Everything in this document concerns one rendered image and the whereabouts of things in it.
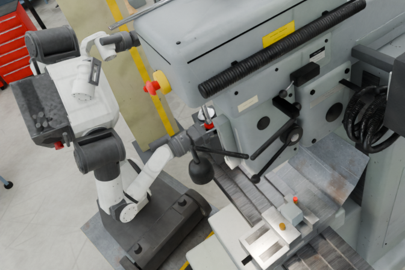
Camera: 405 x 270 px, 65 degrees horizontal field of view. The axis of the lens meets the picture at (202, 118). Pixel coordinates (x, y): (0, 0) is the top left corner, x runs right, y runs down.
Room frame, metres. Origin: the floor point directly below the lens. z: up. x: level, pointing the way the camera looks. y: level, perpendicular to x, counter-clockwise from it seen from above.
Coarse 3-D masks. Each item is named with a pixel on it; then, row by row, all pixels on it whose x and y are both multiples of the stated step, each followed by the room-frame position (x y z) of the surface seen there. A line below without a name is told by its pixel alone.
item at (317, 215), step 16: (304, 192) 0.69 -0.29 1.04; (304, 208) 0.61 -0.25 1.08; (320, 208) 0.61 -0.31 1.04; (304, 224) 0.57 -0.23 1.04; (320, 224) 0.55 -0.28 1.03; (240, 240) 0.59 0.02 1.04; (256, 240) 0.57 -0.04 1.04; (272, 240) 0.55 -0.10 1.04; (304, 240) 0.53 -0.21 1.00; (256, 256) 0.52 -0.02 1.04; (272, 256) 0.50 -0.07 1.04; (288, 256) 0.50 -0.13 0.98
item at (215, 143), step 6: (210, 108) 1.22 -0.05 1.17; (192, 114) 1.24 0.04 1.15; (198, 114) 1.21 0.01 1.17; (210, 114) 1.18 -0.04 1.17; (198, 120) 1.18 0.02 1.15; (204, 120) 1.16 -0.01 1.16; (210, 138) 1.04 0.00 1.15; (216, 138) 1.04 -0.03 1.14; (204, 144) 1.17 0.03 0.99; (210, 144) 1.03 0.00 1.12; (216, 144) 1.04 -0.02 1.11; (216, 156) 1.03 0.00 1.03; (222, 156) 1.04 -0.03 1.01; (216, 162) 1.03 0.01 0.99; (222, 162) 1.04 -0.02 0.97
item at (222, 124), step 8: (216, 120) 0.70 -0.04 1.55; (224, 120) 0.69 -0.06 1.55; (216, 128) 0.70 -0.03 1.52; (224, 128) 0.68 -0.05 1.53; (224, 136) 0.68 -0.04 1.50; (232, 136) 0.69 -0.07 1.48; (224, 144) 0.68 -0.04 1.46; (232, 144) 0.68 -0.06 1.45; (232, 160) 0.68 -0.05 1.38; (232, 168) 0.68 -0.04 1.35
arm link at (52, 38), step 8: (40, 32) 1.11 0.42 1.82; (48, 32) 1.12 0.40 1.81; (56, 32) 1.13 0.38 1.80; (64, 32) 1.14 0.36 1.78; (40, 40) 1.08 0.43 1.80; (48, 40) 1.09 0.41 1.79; (56, 40) 1.11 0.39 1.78; (64, 40) 1.12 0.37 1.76; (48, 48) 1.08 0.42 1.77; (56, 48) 1.10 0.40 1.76; (64, 48) 1.12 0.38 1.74
